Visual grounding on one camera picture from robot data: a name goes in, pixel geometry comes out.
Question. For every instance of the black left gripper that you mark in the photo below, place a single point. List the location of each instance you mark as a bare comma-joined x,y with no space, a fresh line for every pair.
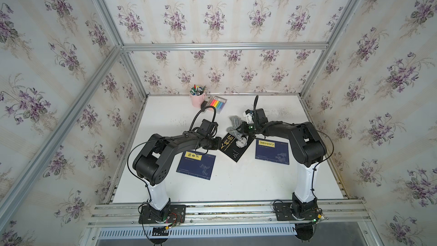
217,144

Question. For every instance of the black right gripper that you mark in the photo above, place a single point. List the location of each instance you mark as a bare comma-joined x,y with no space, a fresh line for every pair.
244,128

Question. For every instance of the grey striped cleaning cloth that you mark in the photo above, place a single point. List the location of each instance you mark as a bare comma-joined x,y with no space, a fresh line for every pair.
236,122

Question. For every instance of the black portrait book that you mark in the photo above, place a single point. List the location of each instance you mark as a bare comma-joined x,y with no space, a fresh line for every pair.
233,147

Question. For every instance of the blue book yellow label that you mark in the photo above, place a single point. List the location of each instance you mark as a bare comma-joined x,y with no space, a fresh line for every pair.
272,151
196,164

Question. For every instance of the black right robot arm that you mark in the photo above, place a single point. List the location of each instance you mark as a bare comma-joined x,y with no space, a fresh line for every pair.
308,150

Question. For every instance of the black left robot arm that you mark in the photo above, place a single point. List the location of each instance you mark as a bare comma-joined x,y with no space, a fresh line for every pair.
153,162

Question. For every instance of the colourful sticky notes pack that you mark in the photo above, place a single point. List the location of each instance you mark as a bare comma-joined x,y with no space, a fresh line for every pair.
217,102

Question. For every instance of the black clip near cup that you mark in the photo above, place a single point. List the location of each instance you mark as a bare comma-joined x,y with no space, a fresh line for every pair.
204,104

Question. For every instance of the pink pen cup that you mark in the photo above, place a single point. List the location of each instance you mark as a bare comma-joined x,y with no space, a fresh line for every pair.
197,100

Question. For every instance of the pens in cup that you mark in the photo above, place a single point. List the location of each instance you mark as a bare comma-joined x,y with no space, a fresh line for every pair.
198,90

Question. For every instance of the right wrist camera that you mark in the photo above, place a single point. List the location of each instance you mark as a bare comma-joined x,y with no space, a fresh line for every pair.
255,116

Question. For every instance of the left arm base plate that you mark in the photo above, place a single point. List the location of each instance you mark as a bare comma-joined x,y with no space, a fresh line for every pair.
171,214

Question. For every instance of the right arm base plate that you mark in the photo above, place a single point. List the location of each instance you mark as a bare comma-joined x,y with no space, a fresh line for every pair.
286,211

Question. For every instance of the white slotted cable duct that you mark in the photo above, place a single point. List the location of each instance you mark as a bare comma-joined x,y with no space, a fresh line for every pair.
200,231

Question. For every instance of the aluminium mounting rail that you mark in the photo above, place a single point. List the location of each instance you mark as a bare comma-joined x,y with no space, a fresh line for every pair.
221,213

